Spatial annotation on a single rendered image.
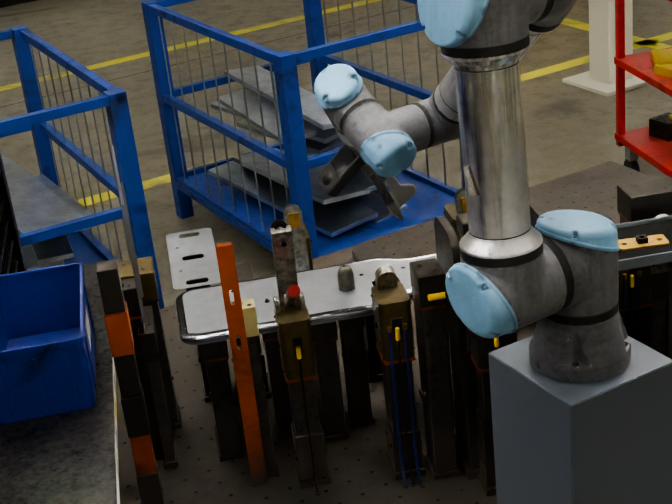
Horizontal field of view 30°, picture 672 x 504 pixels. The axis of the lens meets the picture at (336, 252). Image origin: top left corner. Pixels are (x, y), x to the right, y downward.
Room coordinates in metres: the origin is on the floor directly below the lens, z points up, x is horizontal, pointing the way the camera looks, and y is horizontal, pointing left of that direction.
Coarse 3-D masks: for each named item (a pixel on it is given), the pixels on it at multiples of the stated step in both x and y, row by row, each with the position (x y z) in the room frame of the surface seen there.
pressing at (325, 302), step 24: (360, 264) 2.27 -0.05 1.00; (384, 264) 2.26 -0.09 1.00; (408, 264) 2.25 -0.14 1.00; (216, 288) 2.24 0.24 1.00; (240, 288) 2.22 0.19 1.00; (264, 288) 2.21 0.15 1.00; (312, 288) 2.19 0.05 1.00; (336, 288) 2.18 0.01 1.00; (360, 288) 2.16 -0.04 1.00; (408, 288) 2.14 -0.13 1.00; (192, 312) 2.14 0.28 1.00; (216, 312) 2.13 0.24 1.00; (264, 312) 2.11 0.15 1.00; (312, 312) 2.09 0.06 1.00; (336, 312) 2.07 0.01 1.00; (360, 312) 2.07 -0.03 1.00; (192, 336) 2.04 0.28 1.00; (216, 336) 2.03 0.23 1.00
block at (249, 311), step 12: (252, 300) 2.03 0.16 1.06; (252, 312) 2.01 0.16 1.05; (252, 324) 2.01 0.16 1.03; (252, 336) 2.01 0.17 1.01; (252, 348) 2.01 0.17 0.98; (252, 360) 2.01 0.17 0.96; (252, 372) 2.01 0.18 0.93; (264, 396) 2.01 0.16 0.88; (264, 408) 2.01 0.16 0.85; (264, 420) 2.01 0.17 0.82; (264, 432) 2.01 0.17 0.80; (264, 444) 2.01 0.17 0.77; (264, 456) 2.01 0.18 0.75; (276, 468) 2.02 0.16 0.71
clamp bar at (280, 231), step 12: (276, 228) 2.02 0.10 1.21; (288, 228) 1.99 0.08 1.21; (276, 240) 1.98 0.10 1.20; (288, 240) 1.99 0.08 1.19; (276, 252) 1.99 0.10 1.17; (288, 252) 1.99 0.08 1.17; (276, 264) 1.99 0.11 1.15; (288, 264) 1.99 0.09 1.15; (276, 276) 2.00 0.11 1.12; (288, 276) 2.00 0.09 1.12
